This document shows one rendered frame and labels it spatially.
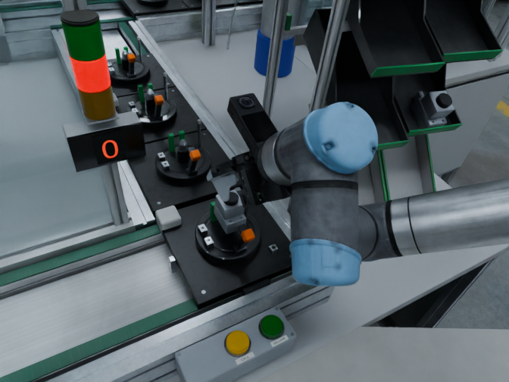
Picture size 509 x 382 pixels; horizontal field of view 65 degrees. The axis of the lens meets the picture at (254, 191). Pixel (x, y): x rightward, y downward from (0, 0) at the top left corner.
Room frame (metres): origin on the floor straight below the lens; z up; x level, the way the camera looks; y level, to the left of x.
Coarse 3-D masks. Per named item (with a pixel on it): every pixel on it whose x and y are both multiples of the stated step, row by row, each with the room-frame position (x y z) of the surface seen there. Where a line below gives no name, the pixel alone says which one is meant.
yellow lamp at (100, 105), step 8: (80, 96) 0.52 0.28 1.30; (88, 96) 0.51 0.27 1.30; (96, 96) 0.51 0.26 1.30; (104, 96) 0.52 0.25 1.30; (112, 96) 0.54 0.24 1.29; (88, 104) 0.51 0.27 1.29; (96, 104) 0.51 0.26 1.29; (104, 104) 0.52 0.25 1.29; (112, 104) 0.53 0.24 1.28; (88, 112) 0.51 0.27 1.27; (96, 112) 0.51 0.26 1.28; (104, 112) 0.52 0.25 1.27; (112, 112) 0.53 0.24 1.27; (96, 120) 0.51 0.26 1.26
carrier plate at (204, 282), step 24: (240, 192) 0.69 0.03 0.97; (192, 216) 0.59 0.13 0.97; (264, 216) 0.62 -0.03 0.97; (168, 240) 0.51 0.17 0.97; (192, 240) 0.52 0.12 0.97; (264, 240) 0.55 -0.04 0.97; (288, 240) 0.56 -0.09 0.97; (192, 264) 0.46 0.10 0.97; (216, 264) 0.47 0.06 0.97; (240, 264) 0.48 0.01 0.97; (264, 264) 0.49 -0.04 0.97; (288, 264) 0.49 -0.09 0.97; (192, 288) 0.41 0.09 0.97; (216, 288) 0.42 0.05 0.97; (240, 288) 0.43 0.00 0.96
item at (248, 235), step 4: (244, 224) 0.50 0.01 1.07; (240, 228) 0.49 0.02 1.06; (244, 228) 0.50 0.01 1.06; (240, 232) 0.49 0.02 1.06; (244, 232) 0.48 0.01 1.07; (248, 232) 0.48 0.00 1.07; (252, 232) 0.48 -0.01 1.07; (244, 236) 0.47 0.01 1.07; (248, 236) 0.47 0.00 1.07; (252, 236) 0.47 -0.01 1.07; (240, 240) 0.49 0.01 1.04; (244, 240) 0.47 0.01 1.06; (248, 240) 0.47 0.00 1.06; (236, 244) 0.50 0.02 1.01; (240, 244) 0.49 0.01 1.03; (244, 244) 0.48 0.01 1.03; (236, 248) 0.49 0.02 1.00; (240, 248) 0.49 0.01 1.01
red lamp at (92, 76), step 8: (104, 56) 0.54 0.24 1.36; (72, 64) 0.52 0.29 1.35; (80, 64) 0.51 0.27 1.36; (88, 64) 0.51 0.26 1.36; (96, 64) 0.52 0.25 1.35; (104, 64) 0.53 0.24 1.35; (80, 72) 0.51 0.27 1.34; (88, 72) 0.51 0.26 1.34; (96, 72) 0.52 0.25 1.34; (104, 72) 0.53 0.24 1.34; (80, 80) 0.51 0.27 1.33; (88, 80) 0.51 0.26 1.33; (96, 80) 0.52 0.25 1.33; (104, 80) 0.52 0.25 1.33; (80, 88) 0.51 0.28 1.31; (88, 88) 0.51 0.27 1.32; (96, 88) 0.51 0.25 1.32; (104, 88) 0.52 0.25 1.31
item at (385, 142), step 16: (320, 16) 0.81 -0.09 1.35; (304, 32) 0.83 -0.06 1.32; (320, 32) 0.77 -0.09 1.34; (320, 48) 0.76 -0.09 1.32; (352, 48) 0.84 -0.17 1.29; (336, 64) 0.78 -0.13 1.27; (352, 64) 0.80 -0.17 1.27; (336, 80) 0.75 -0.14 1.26; (352, 80) 0.76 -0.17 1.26; (368, 80) 0.77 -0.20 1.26; (384, 80) 0.75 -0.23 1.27; (336, 96) 0.68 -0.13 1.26; (352, 96) 0.72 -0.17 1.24; (368, 96) 0.73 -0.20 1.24; (384, 96) 0.74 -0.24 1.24; (368, 112) 0.70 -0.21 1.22; (384, 112) 0.71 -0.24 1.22; (384, 128) 0.68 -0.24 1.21; (400, 128) 0.67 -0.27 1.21; (384, 144) 0.62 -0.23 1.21; (400, 144) 0.64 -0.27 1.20
